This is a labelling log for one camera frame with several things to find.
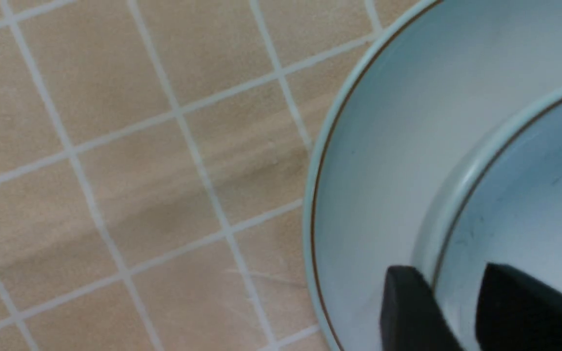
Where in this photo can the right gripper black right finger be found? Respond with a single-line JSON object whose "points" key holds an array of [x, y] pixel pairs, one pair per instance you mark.
{"points": [[517, 312]]}

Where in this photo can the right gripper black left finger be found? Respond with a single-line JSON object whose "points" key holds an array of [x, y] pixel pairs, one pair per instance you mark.
{"points": [[411, 319]]}

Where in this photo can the pale blue bowl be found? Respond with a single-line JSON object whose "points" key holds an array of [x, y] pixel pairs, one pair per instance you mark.
{"points": [[501, 204]]}

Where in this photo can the pale blue plate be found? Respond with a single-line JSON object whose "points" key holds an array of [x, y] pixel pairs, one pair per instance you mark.
{"points": [[440, 78]]}

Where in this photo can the checkered beige tablecloth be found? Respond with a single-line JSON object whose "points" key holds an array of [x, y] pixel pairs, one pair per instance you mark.
{"points": [[153, 157]]}

